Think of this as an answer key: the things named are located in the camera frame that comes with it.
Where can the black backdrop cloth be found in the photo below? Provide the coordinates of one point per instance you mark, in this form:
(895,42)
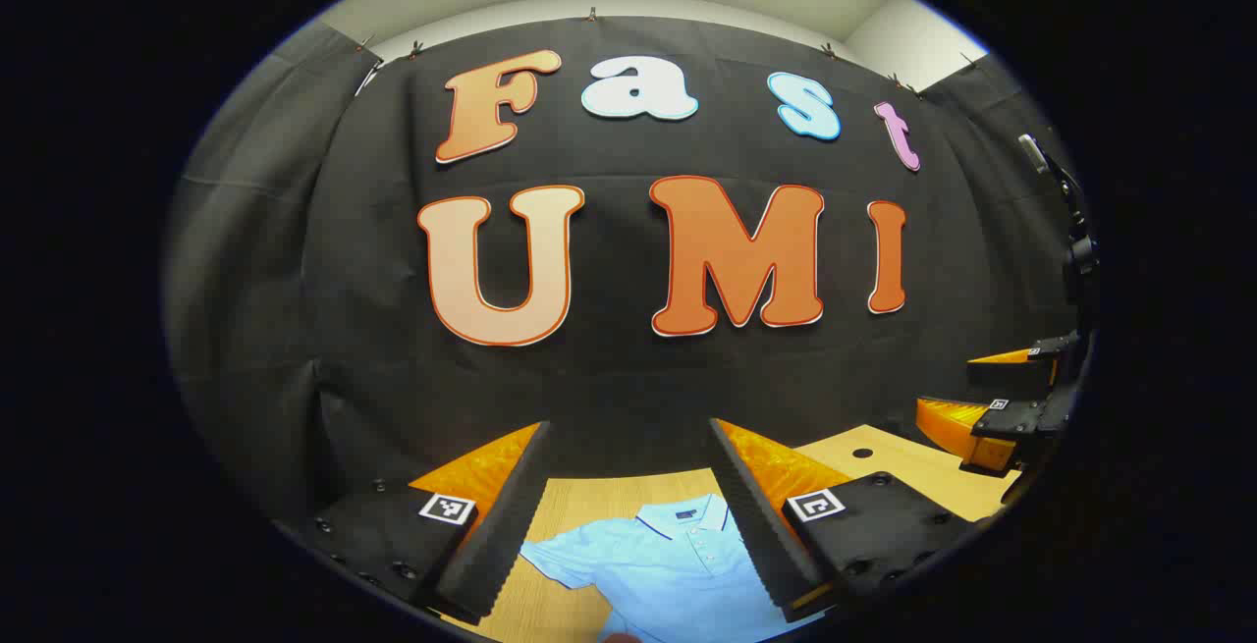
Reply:
(609,378)

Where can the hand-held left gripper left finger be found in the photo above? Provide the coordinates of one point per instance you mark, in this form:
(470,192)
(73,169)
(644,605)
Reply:
(501,535)

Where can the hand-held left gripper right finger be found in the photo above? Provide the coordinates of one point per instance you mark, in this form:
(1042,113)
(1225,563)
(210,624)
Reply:
(751,525)

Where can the light blue T-shirt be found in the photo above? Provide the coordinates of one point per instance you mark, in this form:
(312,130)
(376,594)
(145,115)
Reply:
(668,574)

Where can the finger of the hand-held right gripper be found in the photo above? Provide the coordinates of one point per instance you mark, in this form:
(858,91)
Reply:
(1021,373)
(1016,419)

